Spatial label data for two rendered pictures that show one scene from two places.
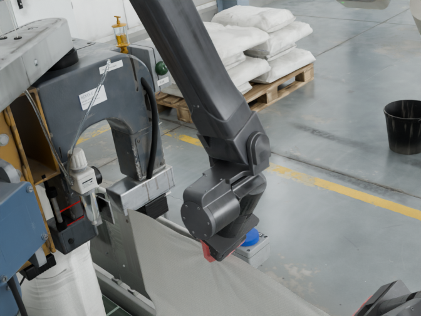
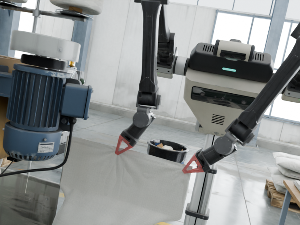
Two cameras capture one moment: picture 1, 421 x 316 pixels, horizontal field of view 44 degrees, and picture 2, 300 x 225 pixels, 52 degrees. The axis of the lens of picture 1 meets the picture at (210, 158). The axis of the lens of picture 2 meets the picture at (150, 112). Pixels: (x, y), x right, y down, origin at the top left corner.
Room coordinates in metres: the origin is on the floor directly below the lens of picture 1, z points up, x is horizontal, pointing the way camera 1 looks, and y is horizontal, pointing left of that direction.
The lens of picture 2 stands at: (-0.29, 0.62, 1.37)
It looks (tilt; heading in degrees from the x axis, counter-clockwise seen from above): 7 degrees down; 324
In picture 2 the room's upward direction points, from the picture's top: 11 degrees clockwise
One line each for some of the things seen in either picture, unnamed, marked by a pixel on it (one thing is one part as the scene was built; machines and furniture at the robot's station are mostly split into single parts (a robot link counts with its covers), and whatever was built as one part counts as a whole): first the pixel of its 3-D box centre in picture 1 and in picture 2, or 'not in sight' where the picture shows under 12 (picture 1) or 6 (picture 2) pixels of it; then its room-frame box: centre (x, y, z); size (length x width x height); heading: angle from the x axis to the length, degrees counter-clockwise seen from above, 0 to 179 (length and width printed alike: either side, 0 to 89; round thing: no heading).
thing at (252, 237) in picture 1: (246, 237); not in sight; (1.02, -0.06, 0.84); 0.06 x 0.06 x 0.02
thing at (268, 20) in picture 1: (251, 19); not in sight; (4.38, -0.49, 0.56); 0.67 x 0.43 x 0.15; 42
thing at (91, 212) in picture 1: (89, 205); not in sight; (0.83, 0.23, 1.11); 0.03 x 0.03 x 0.06
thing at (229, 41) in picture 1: (222, 42); not in sight; (3.79, -0.20, 0.56); 0.66 x 0.42 x 0.15; 132
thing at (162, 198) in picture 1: (155, 201); (58, 146); (1.01, 0.14, 0.98); 0.09 x 0.05 x 0.05; 132
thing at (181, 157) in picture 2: not in sight; (162, 172); (2.32, -1.60, 0.32); 0.51 x 0.48 x 0.65; 132
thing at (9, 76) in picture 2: not in sight; (5, 82); (0.62, 0.46, 1.27); 0.12 x 0.09 x 0.09; 132
